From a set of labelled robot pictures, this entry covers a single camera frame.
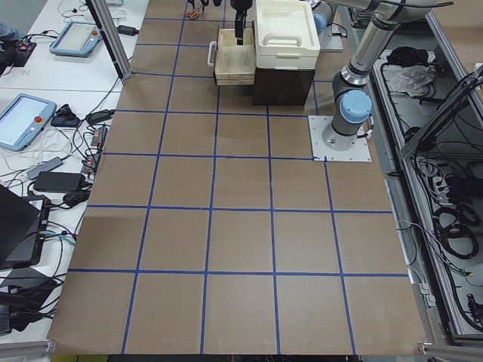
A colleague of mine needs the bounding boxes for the upper teach pendant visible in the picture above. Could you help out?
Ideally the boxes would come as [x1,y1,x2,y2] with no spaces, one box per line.
[49,22,101,57]

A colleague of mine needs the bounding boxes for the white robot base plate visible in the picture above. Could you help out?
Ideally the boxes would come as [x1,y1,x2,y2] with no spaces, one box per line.
[308,115,371,162]

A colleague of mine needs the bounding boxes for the dark wooden cabinet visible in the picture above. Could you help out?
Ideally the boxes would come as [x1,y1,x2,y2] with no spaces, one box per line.
[252,68,315,106]

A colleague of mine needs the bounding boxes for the aluminium frame post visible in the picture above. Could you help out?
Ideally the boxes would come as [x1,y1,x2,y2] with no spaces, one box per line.
[85,0,131,82]

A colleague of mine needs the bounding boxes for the white plastic storage bin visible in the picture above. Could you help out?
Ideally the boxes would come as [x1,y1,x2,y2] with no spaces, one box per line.
[254,1,320,70]

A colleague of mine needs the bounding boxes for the black laptop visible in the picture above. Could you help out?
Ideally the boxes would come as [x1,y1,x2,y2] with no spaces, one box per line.
[1,186,51,269]

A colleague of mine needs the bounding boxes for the teach pendant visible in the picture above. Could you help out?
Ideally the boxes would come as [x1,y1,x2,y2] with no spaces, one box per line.
[1,94,57,152]
[49,22,101,57]

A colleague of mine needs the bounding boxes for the black power adapter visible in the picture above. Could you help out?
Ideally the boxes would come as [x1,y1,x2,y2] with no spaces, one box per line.
[33,171,85,193]

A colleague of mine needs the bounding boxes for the orange grey scissors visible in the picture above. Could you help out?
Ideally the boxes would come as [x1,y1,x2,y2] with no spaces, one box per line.
[185,8,200,20]

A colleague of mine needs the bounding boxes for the lower teach pendant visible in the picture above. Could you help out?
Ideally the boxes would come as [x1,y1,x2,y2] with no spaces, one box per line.
[1,94,57,152]

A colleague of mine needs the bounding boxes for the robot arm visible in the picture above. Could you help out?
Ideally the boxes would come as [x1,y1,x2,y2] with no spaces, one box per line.
[230,0,253,45]
[328,1,453,139]

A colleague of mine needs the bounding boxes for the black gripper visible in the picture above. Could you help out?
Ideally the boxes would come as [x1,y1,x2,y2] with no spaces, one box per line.
[235,10,246,45]

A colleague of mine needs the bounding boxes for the white crumpled cloth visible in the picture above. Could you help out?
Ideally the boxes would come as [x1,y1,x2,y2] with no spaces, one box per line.
[388,66,436,97]

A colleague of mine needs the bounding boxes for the wooden drawer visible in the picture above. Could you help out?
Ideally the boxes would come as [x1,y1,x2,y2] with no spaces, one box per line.
[207,28,255,86]

